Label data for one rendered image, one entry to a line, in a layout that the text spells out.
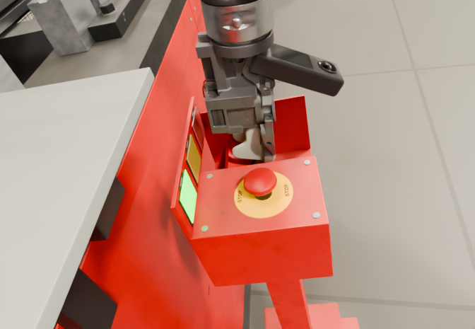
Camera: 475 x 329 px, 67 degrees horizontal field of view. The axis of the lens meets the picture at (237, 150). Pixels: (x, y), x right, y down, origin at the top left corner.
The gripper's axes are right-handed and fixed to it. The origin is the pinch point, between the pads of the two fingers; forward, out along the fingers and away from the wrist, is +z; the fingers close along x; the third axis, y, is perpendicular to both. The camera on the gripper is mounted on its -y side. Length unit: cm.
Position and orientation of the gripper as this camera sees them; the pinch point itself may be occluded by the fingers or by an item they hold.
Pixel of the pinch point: (272, 158)
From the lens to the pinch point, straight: 53.4
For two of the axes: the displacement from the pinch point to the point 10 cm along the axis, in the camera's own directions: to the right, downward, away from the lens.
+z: 1.3, 7.2, 6.8
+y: -9.9, 0.9, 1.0
